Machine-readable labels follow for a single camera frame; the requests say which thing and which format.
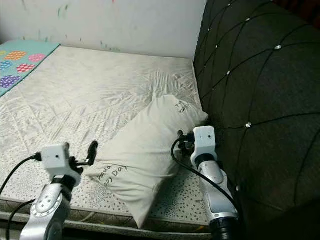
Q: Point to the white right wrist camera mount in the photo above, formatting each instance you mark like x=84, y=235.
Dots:
x=205, y=141

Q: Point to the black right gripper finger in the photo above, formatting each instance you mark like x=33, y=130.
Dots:
x=180, y=136

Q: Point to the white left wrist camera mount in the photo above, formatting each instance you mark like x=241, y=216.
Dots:
x=55, y=159

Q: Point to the grey quilted mattress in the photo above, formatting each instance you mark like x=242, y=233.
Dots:
x=90, y=95

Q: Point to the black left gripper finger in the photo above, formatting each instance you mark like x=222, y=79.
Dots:
x=93, y=152

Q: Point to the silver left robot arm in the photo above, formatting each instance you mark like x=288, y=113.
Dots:
x=50, y=215

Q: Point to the black tufted headboard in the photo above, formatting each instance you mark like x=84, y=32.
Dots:
x=260, y=75

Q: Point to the teal blanket with dotted patches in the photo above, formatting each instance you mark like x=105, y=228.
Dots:
x=20, y=65

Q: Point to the cream white pillow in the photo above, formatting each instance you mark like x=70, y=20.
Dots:
x=145, y=150

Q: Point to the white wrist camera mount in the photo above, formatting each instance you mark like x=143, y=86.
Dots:
x=55, y=159
x=205, y=141

